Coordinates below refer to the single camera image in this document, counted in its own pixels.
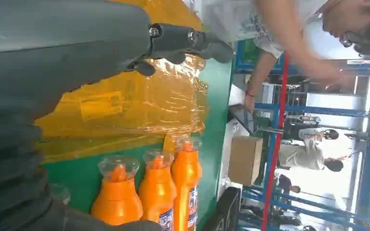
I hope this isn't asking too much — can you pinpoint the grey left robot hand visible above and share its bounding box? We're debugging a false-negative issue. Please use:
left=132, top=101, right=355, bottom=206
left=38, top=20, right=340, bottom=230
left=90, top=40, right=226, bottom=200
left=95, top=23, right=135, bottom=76
left=0, top=0, right=235, bottom=231

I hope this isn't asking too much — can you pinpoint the orange drink bottle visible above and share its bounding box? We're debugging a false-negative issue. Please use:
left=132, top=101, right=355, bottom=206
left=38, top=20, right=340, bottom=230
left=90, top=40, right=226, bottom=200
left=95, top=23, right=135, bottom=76
left=171, top=137, right=203, bottom=231
left=138, top=149, right=178, bottom=231
left=91, top=156, right=144, bottom=226

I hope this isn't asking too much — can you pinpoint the yellow plastic sheet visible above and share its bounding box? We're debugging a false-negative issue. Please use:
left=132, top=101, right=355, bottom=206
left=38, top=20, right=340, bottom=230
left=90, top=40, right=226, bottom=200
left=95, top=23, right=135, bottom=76
left=34, top=0, right=210, bottom=164

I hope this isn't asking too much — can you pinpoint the green table mat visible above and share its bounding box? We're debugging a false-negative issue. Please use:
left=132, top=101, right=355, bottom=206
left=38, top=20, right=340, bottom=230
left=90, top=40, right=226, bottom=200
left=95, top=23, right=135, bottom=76
left=43, top=59, right=234, bottom=231

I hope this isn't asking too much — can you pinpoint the black tablet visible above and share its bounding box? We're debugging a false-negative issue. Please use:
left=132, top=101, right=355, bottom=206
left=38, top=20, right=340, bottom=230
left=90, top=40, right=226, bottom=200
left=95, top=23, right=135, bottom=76
left=228, top=104, right=256, bottom=135

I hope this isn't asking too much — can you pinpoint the brown cardboard box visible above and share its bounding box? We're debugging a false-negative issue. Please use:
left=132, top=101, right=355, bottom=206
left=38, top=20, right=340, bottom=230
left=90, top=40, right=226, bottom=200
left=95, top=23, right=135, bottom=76
left=228, top=136, right=264, bottom=187

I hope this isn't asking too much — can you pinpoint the red pole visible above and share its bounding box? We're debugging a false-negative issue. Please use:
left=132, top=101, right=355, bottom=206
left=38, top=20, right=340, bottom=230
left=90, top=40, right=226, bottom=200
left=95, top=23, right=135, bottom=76
left=261, top=52, right=291, bottom=231

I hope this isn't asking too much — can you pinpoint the blue metal rack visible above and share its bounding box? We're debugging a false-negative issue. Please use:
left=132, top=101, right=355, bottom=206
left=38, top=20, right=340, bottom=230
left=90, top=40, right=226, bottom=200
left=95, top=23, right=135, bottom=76
left=235, top=39, right=370, bottom=231

